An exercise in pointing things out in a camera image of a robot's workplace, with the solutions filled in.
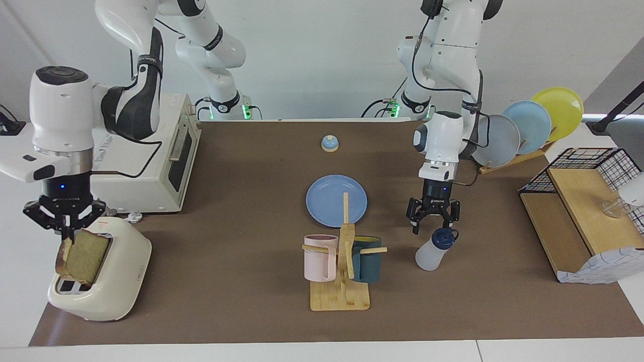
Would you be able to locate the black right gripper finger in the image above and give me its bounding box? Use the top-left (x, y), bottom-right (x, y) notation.
top-left (23, 199), bottom-right (71, 241)
top-left (73, 200), bottom-right (107, 241)

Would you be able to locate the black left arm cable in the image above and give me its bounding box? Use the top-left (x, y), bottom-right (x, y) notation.
top-left (412, 0), bottom-right (485, 188)

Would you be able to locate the grey round plate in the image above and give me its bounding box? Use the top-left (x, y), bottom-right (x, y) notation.
top-left (471, 114), bottom-right (521, 168)

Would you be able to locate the slice of toast bread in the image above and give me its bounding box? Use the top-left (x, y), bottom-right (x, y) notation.
top-left (55, 227), bottom-right (111, 286)

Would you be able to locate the wooden mug rack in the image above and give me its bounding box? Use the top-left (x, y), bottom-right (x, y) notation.
top-left (302, 192), bottom-right (388, 312)

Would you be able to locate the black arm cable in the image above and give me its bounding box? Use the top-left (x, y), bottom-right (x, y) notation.
top-left (91, 18), bottom-right (188, 179)
top-left (412, 0), bottom-right (485, 188)

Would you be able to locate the black camera stand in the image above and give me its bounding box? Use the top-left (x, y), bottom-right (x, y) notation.
top-left (586, 80), bottom-right (644, 135)

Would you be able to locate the wooden black wire shelf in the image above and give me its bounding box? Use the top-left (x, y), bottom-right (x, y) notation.
top-left (519, 147), bottom-right (644, 282)

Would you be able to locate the clear drinking glass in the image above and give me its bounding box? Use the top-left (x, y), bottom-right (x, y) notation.
top-left (601, 197), bottom-right (624, 219)

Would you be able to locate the white toaster oven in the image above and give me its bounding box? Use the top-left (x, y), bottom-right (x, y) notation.
top-left (90, 93), bottom-right (202, 214)

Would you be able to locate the black stand base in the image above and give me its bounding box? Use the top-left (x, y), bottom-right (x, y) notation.
top-left (0, 105), bottom-right (26, 136)

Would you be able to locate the white checked cloth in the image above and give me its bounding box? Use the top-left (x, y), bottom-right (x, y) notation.
top-left (556, 246), bottom-right (644, 285)

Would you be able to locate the light blue round plate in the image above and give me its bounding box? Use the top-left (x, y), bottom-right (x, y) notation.
top-left (503, 101), bottom-right (552, 155)

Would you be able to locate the white rounded container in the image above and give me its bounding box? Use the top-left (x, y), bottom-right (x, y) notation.
top-left (618, 172), bottom-right (644, 207)

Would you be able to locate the white blue-capped seasoning bottle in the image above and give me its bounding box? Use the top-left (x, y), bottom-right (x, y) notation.
top-left (415, 227), bottom-right (459, 272)

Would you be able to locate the yellow round plate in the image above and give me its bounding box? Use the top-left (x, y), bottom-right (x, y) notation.
top-left (531, 86), bottom-right (584, 142)

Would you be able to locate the cream two-slot toaster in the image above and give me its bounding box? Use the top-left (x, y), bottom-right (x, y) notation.
top-left (48, 217), bottom-right (152, 322)

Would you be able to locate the brown table mat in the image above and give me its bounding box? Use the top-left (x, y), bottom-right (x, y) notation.
top-left (29, 121), bottom-right (644, 346)

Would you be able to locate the black right base cable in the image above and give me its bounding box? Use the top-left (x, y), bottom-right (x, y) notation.
top-left (194, 97), bottom-right (263, 121)

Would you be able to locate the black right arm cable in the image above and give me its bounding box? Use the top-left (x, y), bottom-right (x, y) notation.
top-left (91, 18), bottom-right (188, 179)

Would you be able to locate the wooden dish rack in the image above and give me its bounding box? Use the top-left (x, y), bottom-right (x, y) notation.
top-left (473, 138), bottom-right (556, 174)

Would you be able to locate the dark teal mug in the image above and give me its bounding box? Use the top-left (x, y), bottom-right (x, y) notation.
top-left (351, 236), bottom-right (382, 283)

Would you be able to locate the pink ribbed mug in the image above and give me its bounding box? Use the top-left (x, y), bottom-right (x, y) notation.
top-left (303, 234), bottom-right (339, 283)

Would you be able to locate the black base cable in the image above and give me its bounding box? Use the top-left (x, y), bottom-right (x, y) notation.
top-left (361, 75), bottom-right (409, 119)
top-left (194, 97), bottom-right (263, 121)

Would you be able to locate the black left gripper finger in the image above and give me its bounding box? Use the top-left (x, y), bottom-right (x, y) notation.
top-left (442, 200), bottom-right (461, 230)
top-left (407, 198), bottom-right (427, 235)

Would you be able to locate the black left base cable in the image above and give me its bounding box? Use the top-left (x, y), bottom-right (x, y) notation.
top-left (361, 75), bottom-right (409, 119)

